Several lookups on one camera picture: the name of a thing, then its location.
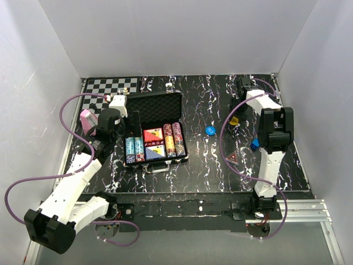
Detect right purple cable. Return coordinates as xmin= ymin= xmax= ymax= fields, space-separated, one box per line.
xmin=220 ymin=78 xmax=288 ymax=240

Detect black poker chip case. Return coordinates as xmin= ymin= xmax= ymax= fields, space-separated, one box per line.
xmin=123 ymin=89 xmax=189 ymax=174

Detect checkerboard mat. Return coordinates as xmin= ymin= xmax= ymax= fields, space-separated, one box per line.
xmin=81 ymin=77 xmax=140 ymax=116

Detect blue small blind button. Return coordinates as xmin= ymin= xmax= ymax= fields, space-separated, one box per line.
xmin=205 ymin=126 xmax=216 ymax=136

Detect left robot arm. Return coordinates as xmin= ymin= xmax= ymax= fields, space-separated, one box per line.
xmin=24 ymin=107 xmax=137 ymax=254

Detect blue and white block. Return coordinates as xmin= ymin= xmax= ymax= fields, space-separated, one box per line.
xmin=250 ymin=138 xmax=260 ymax=151

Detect row of red dice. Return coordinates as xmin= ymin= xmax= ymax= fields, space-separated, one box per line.
xmin=144 ymin=140 xmax=164 ymax=147

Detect triangular all-in button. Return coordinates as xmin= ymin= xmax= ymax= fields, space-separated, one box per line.
xmin=225 ymin=151 xmax=239 ymax=166

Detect pink wedge box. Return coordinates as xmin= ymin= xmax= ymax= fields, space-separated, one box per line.
xmin=79 ymin=109 xmax=98 ymax=135

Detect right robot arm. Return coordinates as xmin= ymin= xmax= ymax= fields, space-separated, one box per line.
xmin=228 ymin=76 xmax=294 ymax=220

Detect blue playing card deck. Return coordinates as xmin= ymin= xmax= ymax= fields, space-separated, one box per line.
xmin=145 ymin=145 xmax=166 ymax=160

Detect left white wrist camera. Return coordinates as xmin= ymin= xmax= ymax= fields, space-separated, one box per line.
xmin=105 ymin=94 xmax=128 ymax=118

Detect red and yellow chip column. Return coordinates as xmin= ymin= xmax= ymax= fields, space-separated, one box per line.
xmin=163 ymin=124 xmax=176 ymax=158

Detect red playing card deck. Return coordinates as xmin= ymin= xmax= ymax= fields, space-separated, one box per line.
xmin=143 ymin=128 xmax=164 ymax=142

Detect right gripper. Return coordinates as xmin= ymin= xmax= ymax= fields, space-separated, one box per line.
xmin=228 ymin=97 xmax=249 ymax=124

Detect yellow big blind button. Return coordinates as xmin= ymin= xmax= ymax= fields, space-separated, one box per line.
xmin=228 ymin=116 xmax=240 ymax=127

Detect purple and red chip column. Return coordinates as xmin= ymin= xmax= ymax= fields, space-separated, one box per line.
xmin=172 ymin=122 xmax=186 ymax=156

